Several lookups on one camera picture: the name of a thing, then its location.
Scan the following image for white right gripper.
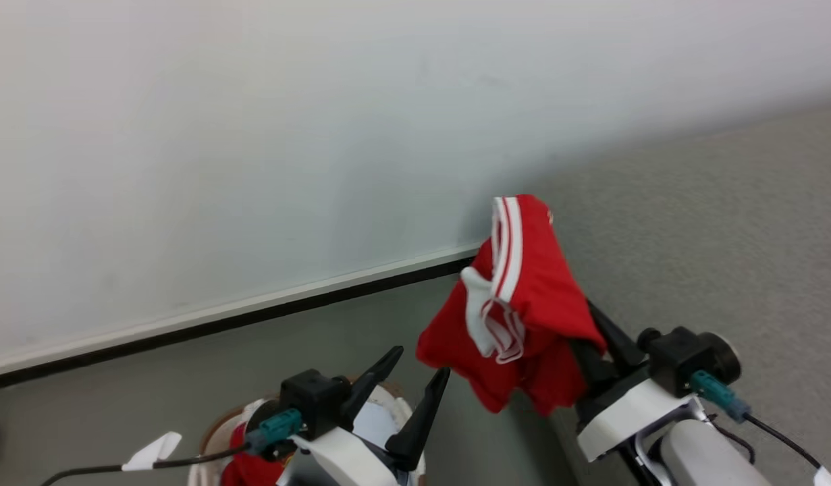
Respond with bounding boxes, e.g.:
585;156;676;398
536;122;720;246
568;300;701;464

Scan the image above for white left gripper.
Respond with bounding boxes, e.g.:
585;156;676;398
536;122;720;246
277;346;452;486

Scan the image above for red sports shirt white stripes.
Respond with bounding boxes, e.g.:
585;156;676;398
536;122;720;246
416;194;608;416

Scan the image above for white laundry basket brown rim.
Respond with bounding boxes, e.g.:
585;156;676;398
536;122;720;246
188;381;427;486

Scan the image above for pale white garment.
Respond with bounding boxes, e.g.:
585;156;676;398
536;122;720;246
351;400;397;450

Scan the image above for red garment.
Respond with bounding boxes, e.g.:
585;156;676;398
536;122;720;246
219;423;286;486

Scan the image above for white black wall baseboard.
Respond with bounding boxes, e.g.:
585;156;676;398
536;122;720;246
0;246;485;394

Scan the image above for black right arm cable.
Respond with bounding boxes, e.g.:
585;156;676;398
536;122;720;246
745;413;825;471

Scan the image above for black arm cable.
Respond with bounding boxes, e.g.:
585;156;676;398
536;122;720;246
40;445;254;486
745;413;825;471

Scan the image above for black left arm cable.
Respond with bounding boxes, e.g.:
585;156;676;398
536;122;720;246
40;445;254;486

